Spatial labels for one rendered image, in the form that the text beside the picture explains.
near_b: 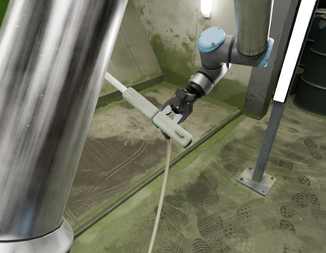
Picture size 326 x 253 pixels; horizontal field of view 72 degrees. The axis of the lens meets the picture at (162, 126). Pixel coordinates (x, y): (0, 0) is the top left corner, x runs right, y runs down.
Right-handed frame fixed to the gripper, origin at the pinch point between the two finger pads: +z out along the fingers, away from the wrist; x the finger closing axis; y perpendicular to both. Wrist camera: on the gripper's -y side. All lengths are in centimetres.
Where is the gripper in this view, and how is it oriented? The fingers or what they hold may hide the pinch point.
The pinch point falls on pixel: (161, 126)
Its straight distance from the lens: 83.1
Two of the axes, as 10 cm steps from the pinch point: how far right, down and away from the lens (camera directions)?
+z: -6.6, 7.4, -1.4
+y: 1.1, 2.8, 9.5
